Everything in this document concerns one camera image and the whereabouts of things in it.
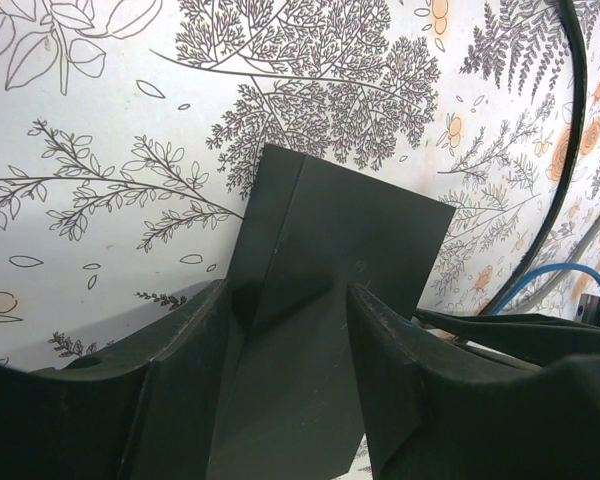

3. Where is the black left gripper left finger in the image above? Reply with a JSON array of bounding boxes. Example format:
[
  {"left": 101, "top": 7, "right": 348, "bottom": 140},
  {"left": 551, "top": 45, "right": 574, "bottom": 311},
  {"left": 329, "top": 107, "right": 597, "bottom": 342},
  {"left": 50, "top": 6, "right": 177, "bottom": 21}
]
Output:
[{"left": 0, "top": 280, "right": 228, "bottom": 479}]

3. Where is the blue ethernet cable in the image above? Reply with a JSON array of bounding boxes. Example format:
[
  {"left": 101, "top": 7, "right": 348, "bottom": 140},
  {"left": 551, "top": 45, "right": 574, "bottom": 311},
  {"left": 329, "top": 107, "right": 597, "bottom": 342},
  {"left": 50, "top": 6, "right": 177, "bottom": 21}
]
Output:
[{"left": 489, "top": 262, "right": 600, "bottom": 316}]

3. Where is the grey ethernet cable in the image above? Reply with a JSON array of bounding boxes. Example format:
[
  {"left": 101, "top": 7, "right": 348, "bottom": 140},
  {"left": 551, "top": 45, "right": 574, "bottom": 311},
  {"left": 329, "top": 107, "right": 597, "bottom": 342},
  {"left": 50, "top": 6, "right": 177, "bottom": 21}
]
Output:
[{"left": 524, "top": 204, "right": 600, "bottom": 306}]

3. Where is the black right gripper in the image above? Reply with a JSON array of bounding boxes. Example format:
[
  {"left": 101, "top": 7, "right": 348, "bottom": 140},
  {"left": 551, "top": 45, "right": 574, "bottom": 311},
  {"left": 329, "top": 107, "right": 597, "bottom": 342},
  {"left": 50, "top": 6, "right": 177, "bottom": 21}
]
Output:
[{"left": 416, "top": 294, "right": 600, "bottom": 369}]

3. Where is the black ethernet cable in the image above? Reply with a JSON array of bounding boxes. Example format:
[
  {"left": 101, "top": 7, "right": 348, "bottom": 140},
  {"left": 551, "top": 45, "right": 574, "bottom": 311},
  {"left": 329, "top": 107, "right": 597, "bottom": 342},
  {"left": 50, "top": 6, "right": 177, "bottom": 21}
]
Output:
[{"left": 514, "top": 0, "right": 589, "bottom": 281}]

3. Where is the floral table mat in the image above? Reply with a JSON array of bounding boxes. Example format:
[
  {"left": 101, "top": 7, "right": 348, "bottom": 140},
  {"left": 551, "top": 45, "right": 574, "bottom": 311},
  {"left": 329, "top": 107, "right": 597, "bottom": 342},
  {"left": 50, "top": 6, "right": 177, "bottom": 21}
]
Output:
[{"left": 0, "top": 0, "right": 600, "bottom": 480}]

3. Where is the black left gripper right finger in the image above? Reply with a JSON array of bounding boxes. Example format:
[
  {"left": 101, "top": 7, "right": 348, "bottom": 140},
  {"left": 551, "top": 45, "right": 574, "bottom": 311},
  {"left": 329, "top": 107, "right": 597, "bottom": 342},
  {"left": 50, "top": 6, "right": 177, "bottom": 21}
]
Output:
[{"left": 346, "top": 285, "right": 600, "bottom": 479}]

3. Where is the black network switch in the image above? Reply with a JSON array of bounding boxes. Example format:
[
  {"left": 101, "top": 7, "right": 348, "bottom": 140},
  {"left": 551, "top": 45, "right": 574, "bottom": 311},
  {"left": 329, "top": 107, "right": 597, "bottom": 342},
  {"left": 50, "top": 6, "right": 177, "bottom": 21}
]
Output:
[{"left": 208, "top": 145, "right": 454, "bottom": 479}]

